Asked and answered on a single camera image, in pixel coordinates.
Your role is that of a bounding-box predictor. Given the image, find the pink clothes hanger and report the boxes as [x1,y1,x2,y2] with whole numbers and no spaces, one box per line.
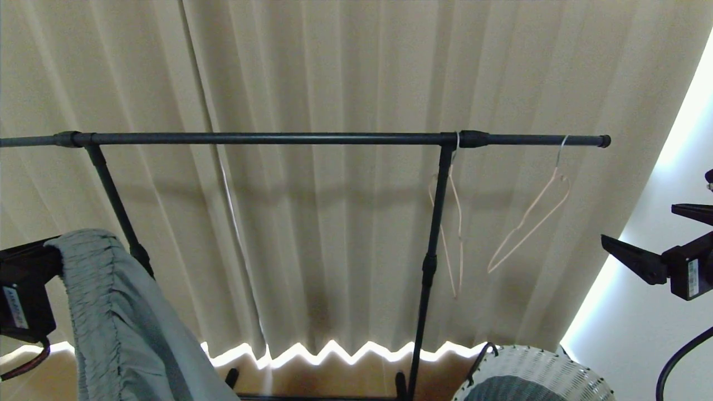
[487,135,572,275]
[428,162,465,299]

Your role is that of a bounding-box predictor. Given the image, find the black clothes rack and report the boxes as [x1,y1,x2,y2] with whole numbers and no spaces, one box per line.
[0,130,612,401]

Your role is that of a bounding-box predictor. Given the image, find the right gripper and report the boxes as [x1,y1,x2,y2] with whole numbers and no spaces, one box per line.
[600,203,713,301]

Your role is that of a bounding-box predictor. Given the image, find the white laundry basket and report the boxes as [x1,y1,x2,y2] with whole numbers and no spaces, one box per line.
[451,343,616,401]

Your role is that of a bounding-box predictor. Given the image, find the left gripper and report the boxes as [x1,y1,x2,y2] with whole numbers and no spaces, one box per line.
[0,276,57,342]

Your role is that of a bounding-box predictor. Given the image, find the black cable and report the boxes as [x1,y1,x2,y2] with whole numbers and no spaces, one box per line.
[0,339,52,383]
[656,326,713,401]

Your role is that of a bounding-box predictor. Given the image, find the pale grey shorts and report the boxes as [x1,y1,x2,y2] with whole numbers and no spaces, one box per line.
[43,228,240,401]

